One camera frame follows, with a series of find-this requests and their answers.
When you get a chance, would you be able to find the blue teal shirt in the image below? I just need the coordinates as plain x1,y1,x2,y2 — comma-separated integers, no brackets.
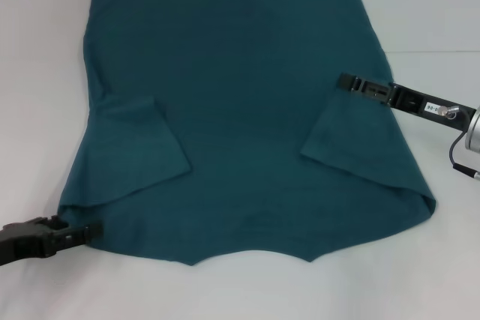
58,0,439,267

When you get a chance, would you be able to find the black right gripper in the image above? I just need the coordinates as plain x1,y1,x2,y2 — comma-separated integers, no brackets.
337,73,478,130

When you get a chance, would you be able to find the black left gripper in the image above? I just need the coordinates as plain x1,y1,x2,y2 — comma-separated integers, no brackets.
0,215,104,267

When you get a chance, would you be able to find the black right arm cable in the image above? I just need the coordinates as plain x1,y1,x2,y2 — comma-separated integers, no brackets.
438,104,480,179

